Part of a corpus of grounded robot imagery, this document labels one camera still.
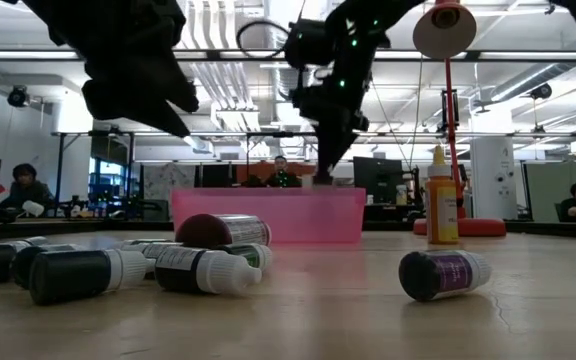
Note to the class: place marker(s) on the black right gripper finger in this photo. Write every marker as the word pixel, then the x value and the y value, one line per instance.
pixel 343 142
pixel 324 155

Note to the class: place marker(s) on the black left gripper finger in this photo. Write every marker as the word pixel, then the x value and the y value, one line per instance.
pixel 133 107
pixel 178 87

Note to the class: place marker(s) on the pink translucent plastic bin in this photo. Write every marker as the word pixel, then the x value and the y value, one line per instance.
pixel 293 215

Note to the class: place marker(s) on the large yellow food colouring bottle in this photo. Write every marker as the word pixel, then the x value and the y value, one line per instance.
pixel 442 210

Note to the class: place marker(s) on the small green-label colouring bottle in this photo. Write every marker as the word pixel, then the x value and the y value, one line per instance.
pixel 255 254

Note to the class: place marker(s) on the large dark red colouring bottle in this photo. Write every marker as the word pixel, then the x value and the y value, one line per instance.
pixel 203 230

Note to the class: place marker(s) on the small purple-label colouring bottle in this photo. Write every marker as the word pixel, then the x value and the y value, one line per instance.
pixel 448 275

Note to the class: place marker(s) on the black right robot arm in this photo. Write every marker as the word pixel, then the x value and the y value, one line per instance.
pixel 393 7

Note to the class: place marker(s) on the dark horizontal overhead beam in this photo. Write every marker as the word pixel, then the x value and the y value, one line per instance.
pixel 228 55

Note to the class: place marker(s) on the small white container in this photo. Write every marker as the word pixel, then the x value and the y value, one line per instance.
pixel 33 207

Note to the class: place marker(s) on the red desk lamp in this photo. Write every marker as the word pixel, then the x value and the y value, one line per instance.
pixel 460 227

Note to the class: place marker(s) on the white round column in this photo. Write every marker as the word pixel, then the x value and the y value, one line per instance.
pixel 493 175

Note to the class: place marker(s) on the grey-green office partition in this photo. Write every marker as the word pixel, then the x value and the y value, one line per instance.
pixel 543 190

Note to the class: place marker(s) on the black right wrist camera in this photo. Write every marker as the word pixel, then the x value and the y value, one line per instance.
pixel 310 45

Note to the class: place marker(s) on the black aluminium table frame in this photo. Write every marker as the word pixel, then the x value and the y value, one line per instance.
pixel 68 227

